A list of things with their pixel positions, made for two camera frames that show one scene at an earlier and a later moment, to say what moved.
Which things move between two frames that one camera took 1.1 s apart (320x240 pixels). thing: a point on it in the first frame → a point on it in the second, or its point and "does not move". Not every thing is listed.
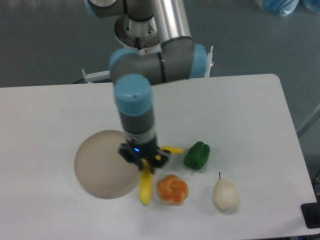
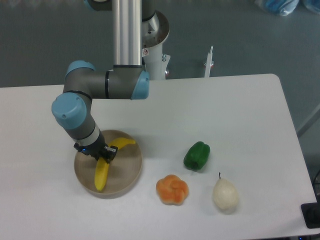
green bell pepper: [195, 157] does not move
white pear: [225, 194] does not move
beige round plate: [100, 170] does not move
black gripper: [142, 151] → [98, 149]
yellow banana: [146, 179] → [102, 166]
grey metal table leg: [308, 120] does not move
